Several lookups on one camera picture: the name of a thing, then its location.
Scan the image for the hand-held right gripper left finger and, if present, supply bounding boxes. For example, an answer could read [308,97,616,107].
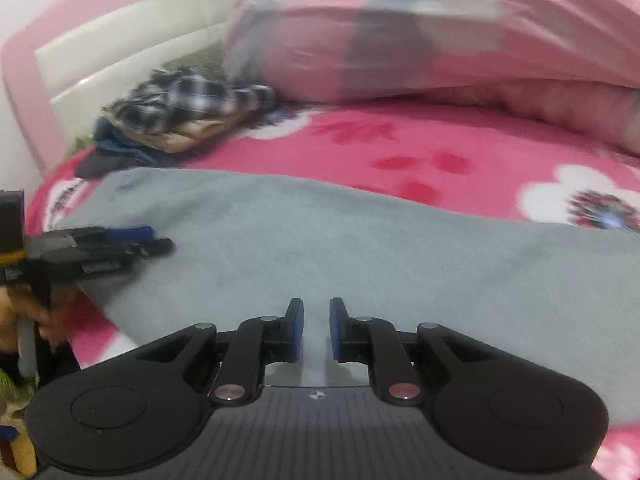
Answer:
[135,298,304,406]

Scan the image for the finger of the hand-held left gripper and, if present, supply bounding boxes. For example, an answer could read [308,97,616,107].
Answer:
[75,239,175,275]
[65,226,155,246]

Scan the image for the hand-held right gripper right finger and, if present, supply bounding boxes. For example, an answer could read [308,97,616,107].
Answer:
[329,298,498,406]

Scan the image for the grey sweatshirt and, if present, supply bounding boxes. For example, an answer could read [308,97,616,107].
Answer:
[45,167,640,426]

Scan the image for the person's left hand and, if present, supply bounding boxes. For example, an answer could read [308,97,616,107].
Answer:
[0,287,76,353]

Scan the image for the dark grey garment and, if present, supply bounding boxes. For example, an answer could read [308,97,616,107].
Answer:
[75,152,131,179]

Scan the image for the blue garment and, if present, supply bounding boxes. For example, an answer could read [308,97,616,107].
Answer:
[94,119,176,168]

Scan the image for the beige garment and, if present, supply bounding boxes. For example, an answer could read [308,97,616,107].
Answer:
[150,110,251,153]

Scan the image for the black white plaid shirt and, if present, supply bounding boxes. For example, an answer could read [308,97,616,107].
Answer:
[102,66,278,136]

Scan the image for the pink floral fleece blanket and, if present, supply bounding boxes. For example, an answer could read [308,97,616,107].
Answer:
[25,102,640,480]

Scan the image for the pink and white headboard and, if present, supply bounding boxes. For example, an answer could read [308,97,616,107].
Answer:
[0,0,251,171]

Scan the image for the pink floral duvet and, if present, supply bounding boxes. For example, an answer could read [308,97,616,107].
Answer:
[222,0,640,156]

